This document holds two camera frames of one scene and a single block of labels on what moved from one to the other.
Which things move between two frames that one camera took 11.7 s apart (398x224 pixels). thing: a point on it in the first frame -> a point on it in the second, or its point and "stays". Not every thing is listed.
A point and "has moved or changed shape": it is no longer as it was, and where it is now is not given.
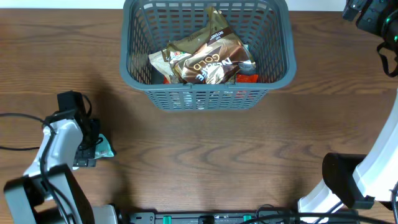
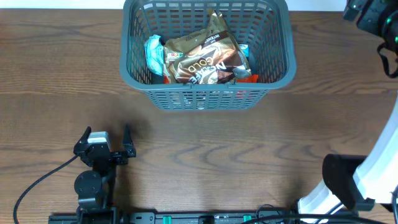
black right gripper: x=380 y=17 stays
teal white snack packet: x=104 y=149 has moved or changed shape
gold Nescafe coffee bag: x=216 y=56 has moved or changed shape
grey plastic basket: x=147 y=27 stays
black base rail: x=260 y=216 stays
